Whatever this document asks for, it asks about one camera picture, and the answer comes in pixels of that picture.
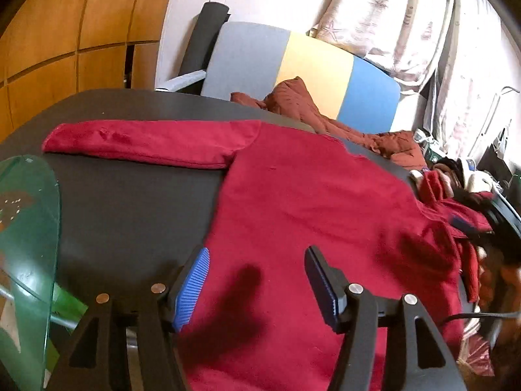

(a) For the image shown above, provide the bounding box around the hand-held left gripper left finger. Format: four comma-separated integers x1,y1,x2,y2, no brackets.
48,247,211,391

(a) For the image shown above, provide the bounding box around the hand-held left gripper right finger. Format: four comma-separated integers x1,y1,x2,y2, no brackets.
304,245,467,391

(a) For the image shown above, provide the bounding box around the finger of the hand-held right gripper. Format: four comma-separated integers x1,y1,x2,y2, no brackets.
450,216,491,243

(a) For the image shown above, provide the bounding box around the red sweater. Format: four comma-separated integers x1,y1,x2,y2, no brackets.
43,120,495,391

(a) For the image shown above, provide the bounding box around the black bag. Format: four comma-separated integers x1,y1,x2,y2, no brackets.
478,128,521,190

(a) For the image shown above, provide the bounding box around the green plastic item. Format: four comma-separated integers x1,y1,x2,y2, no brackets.
413,127,442,168

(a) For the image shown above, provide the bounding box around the metal rack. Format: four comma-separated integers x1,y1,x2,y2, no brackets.
476,85,521,147

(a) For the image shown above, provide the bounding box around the green glass table top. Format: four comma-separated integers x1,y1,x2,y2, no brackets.
0,155,62,391

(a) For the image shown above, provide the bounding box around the rust quilted jacket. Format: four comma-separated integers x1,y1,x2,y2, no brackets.
231,77,428,170

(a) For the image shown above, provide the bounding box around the patterned white curtain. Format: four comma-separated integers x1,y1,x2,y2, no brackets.
309,0,521,172

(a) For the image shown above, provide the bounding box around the rolled black mat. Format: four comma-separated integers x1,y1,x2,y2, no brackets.
179,2,231,86

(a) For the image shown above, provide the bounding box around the wooden wardrobe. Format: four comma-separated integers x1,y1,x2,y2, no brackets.
0,0,180,139

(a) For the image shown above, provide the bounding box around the black cable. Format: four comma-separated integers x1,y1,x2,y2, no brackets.
442,311,521,326

